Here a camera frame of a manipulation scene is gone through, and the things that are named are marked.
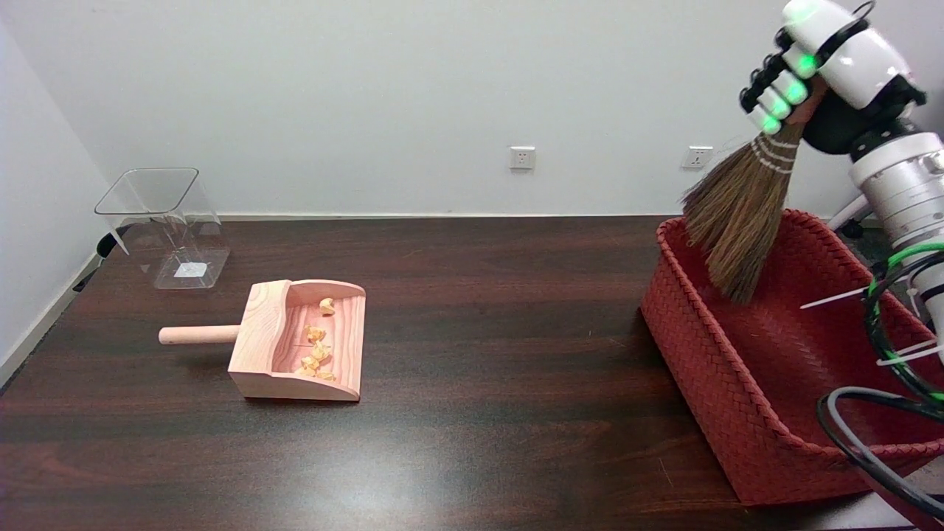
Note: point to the brown straw hand broom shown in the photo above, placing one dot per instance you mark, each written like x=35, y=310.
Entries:
x=737, y=214

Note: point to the black bracket at table edge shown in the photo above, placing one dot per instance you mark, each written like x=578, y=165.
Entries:
x=107, y=247

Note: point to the white zip tie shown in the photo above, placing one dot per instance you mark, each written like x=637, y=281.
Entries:
x=833, y=298
x=911, y=352

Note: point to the grey chair frame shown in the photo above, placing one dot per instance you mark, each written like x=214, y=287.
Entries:
x=848, y=214

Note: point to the light wooden dustpan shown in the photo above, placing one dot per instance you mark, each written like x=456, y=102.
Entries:
x=273, y=354

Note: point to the clear plastic container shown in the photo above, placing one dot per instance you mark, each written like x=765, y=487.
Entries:
x=181, y=228

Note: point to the white wall socket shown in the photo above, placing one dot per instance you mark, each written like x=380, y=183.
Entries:
x=522, y=157
x=697, y=157

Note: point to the yellow crumpled paper scrap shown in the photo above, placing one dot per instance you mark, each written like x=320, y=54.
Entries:
x=310, y=363
x=320, y=351
x=316, y=333
x=327, y=306
x=326, y=376

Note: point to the red-brown woven storage basket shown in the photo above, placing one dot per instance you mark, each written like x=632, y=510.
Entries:
x=737, y=383

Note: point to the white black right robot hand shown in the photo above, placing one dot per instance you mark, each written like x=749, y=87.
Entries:
x=859, y=63

